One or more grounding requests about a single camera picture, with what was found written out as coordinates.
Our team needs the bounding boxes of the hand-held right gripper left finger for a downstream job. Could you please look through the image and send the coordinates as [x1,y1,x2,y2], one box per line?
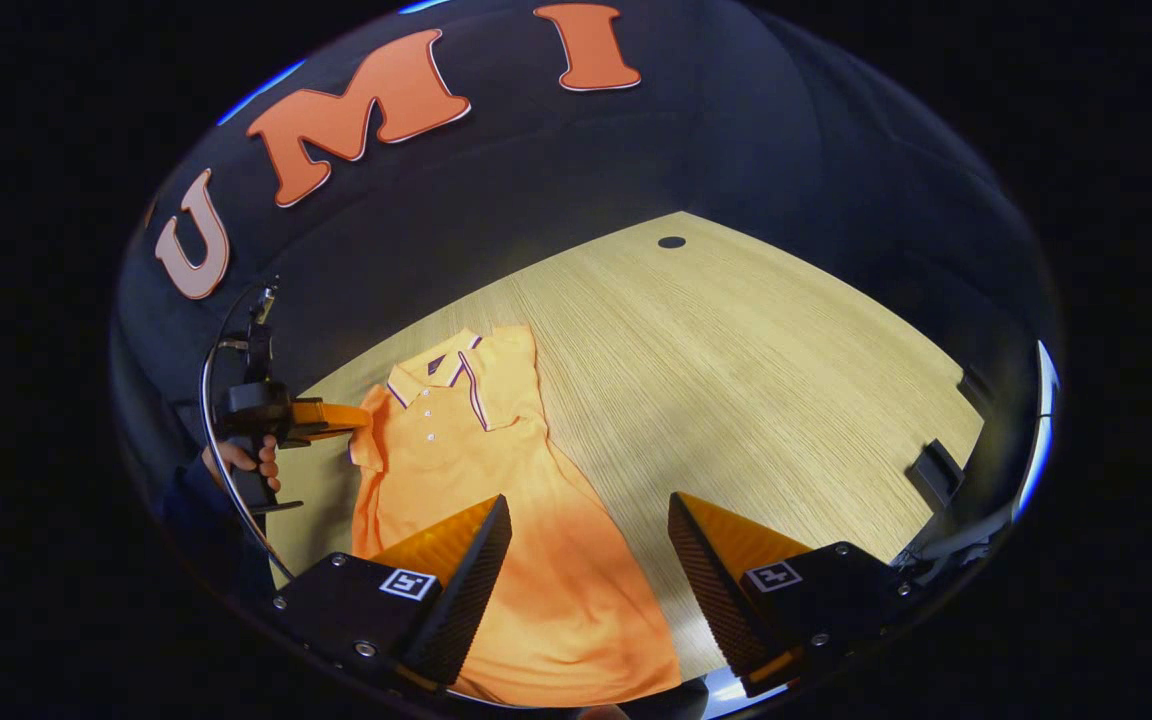
[271,494,514,696]

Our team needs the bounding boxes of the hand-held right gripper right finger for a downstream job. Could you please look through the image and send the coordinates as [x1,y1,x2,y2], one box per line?
[667,491,912,699]

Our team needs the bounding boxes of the orange T-shirt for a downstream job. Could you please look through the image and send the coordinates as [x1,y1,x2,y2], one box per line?
[349,325,682,709]

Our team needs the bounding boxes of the small black block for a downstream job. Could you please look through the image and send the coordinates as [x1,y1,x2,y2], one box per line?
[906,438,967,511]

